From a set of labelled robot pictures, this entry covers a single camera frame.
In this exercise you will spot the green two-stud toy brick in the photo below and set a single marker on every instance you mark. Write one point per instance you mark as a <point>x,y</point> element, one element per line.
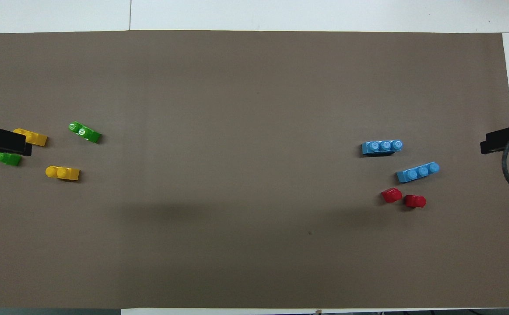
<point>86,132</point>
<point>9,159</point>

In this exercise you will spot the blue three-stud toy brick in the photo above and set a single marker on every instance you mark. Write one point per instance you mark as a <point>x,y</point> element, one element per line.
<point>417,173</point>
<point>381,147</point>

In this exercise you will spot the brown table mat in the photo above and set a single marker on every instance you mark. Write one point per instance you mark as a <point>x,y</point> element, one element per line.
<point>254,175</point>

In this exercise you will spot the red one-stud toy brick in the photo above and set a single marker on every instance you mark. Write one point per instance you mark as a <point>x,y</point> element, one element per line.
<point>391,195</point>
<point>415,201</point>

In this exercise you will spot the yellow two-stud toy brick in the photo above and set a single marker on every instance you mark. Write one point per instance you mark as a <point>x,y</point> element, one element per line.
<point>37,139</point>
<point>63,173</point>

